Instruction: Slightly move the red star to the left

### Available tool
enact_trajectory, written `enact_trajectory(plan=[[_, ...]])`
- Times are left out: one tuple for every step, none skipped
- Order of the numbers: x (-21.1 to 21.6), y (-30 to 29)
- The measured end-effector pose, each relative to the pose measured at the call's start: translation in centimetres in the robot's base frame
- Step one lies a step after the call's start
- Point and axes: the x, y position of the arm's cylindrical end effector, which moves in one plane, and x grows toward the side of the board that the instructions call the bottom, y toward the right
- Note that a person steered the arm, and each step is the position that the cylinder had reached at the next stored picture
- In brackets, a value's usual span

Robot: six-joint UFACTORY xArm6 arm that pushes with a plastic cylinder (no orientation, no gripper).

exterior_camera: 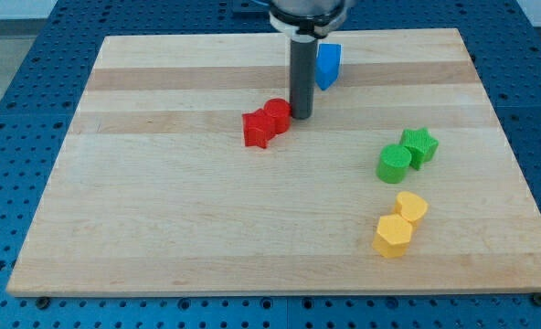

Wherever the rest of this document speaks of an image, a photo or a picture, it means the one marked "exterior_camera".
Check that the yellow hexagon block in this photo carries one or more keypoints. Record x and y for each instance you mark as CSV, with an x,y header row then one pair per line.
x,y
393,236

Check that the blue pointed block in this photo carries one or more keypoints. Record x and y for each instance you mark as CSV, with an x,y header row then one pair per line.
x,y
328,63

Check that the green cylinder block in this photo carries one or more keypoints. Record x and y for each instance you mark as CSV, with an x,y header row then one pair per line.
x,y
393,163

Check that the yellow heart block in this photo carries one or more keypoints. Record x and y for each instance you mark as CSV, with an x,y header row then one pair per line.
x,y
410,209

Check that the red cylinder block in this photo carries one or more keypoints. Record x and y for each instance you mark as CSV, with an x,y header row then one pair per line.
x,y
280,111

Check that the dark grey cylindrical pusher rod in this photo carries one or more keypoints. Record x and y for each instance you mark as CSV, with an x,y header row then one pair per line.
x,y
302,77

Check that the green star block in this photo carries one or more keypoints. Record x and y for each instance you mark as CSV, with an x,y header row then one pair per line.
x,y
421,144

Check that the red star block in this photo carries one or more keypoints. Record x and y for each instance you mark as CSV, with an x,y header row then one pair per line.
x,y
258,128

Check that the wooden board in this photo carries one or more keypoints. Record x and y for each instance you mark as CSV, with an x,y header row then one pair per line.
x,y
154,192

